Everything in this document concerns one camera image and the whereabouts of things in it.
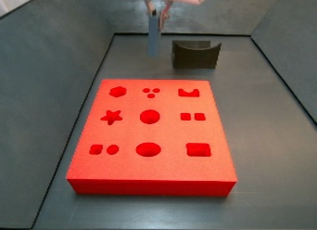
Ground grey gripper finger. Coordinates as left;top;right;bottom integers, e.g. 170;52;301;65
160;0;174;28
143;0;157;16

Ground red shape sorting board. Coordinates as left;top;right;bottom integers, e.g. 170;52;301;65
67;79;238;197

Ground black curved holder stand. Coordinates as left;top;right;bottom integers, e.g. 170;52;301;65
173;40;222;69

